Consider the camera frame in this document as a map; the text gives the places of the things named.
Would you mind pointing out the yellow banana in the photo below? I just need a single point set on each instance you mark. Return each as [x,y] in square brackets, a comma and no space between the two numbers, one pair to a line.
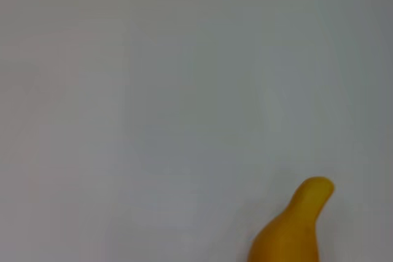
[291,228]

